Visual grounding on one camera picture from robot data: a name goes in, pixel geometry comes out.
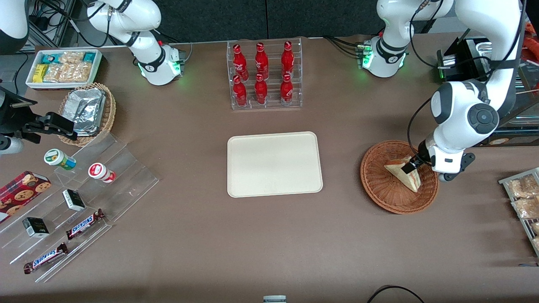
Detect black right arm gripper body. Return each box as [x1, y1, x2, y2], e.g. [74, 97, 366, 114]
[0, 86, 42, 138]

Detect triangle sandwich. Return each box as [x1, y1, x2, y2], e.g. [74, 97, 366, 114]
[384, 156, 422, 193]

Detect brown round wicker basket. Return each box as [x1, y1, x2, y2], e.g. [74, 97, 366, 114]
[360, 140, 440, 215]

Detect tan oval wicker basket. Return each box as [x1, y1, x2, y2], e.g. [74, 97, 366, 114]
[58, 82, 117, 147]

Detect tray of packaged snacks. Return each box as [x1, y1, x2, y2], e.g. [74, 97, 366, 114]
[498, 167, 539, 257]

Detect cream plastic serving tray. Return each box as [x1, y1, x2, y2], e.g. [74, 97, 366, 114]
[227, 131, 324, 198]

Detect silver foil pack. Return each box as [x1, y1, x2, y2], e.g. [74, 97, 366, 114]
[72, 107, 104, 136]
[64, 88, 106, 120]

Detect green lid yogurt cup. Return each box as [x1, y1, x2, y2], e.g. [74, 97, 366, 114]
[44, 149, 77, 170]

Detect clear bag of cookies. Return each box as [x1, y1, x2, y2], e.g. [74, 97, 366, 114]
[65, 62, 92, 82]
[60, 51, 85, 65]
[43, 63, 66, 83]

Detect red lid yogurt cup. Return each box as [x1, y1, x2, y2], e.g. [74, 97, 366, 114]
[88, 162, 116, 183]

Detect white rectangular snack bin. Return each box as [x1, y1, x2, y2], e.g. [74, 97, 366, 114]
[25, 49, 103, 90]

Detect red plaid cookie box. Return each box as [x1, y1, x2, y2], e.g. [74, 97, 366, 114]
[0, 170, 52, 223]

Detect small black carton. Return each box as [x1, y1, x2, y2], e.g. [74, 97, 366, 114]
[22, 217, 50, 238]
[62, 189, 86, 212]

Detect clear acrylic step display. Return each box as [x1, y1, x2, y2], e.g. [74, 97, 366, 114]
[0, 131, 160, 283]

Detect black metal side shelf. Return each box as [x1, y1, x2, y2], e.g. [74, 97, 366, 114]
[478, 63, 539, 148]

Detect snickers chocolate bar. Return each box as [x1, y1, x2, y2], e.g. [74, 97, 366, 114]
[65, 208, 106, 240]
[23, 242, 69, 274]

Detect black electronics box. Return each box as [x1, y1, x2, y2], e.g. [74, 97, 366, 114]
[436, 37, 494, 82]

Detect red cola bottle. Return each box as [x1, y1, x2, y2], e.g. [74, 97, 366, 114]
[254, 42, 270, 80]
[281, 40, 295, 78]
[232, 43, 249, 80]
[280, 73, 294, 106]
[232, 75, 248, 107]
[254, 73, 269, 105]

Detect clear acrylic bottle rack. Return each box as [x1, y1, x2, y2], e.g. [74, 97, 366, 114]
[227, 37, 304, 111]

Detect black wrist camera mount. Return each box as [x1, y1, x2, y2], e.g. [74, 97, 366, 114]
[438, 152, 476, 182]

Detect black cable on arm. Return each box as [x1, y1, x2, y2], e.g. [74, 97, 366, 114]
[407, 98, 434, 159]

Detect black cables behind table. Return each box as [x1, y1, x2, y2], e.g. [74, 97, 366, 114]
[25, 0, 111, 48]

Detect black looped cable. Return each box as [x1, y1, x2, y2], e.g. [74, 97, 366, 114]
[366, 285, 426, 303]

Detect black cable bundle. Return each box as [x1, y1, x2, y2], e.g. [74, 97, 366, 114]
[323, 35, 365, 58]

